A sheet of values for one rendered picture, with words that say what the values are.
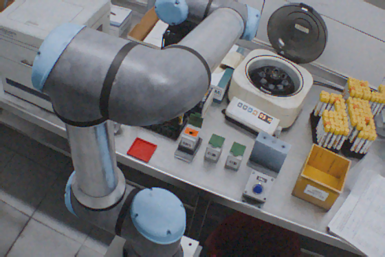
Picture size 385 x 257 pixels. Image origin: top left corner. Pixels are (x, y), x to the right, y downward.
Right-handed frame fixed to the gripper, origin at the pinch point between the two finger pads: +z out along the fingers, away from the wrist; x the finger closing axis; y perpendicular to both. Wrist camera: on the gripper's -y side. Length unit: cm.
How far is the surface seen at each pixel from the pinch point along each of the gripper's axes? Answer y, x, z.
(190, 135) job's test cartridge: -5.7, 7.3, 14.5
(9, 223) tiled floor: 72, 21, 110
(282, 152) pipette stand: -31.7, 2.9, 12.1
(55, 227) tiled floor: 50, 11, 110
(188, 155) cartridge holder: -6.8, 9.2, 20.7
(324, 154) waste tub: -44.2, -4.0, 14.0
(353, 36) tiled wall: -44, -50, -1
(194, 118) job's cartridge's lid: -4.9, 3.2, 11.7
